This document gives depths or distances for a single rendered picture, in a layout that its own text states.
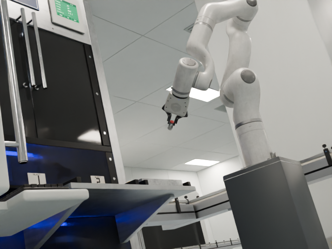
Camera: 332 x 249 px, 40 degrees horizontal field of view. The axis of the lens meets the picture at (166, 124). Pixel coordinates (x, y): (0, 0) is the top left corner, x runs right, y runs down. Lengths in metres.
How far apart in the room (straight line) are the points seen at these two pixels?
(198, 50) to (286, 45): 1.50
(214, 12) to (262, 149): 0.67
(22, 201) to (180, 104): 1.01
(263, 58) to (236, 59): 1.42
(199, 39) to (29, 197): 1.13
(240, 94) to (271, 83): 1.50
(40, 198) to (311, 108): 2.35
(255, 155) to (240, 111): 0.19
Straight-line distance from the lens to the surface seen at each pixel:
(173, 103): 2.02
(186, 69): 1.90
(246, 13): 2.14
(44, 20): 2.41
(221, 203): 2.79
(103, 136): 2.31
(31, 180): 1.93
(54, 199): 1.23
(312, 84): 3.27
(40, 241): 1.77
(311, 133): 3.22
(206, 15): 2.11
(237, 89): 1.90
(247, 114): 1.92
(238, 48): 2.07
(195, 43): 2.01
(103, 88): 2.45
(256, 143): 1.88
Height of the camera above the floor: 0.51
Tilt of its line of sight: 19 degrees up
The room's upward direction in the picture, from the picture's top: 14 degrees counter-clockwise
